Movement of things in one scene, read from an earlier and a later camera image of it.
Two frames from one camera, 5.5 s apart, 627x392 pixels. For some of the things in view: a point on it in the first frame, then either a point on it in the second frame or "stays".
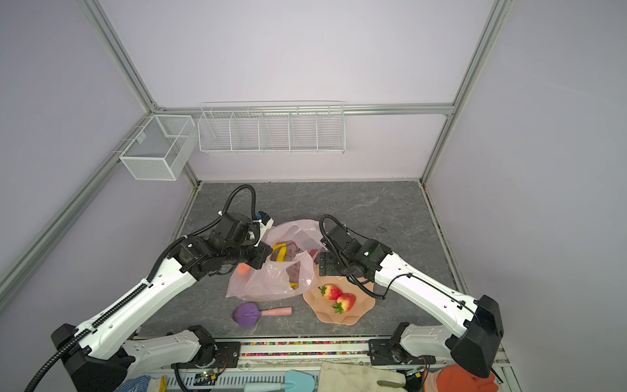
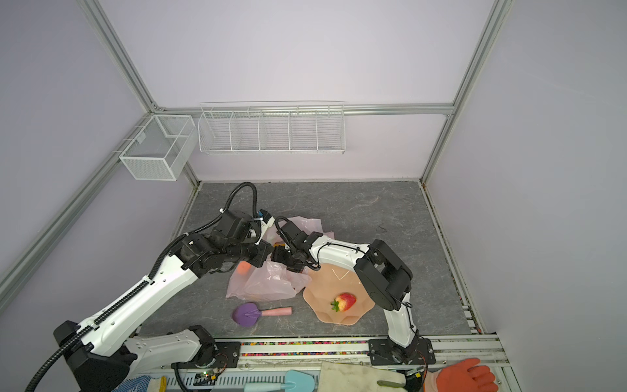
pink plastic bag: x=298 y=273 stays
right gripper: x=327 y=265 -> x=277 y=255
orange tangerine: x=242 y=269 stays
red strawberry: x=344 y=302 stays
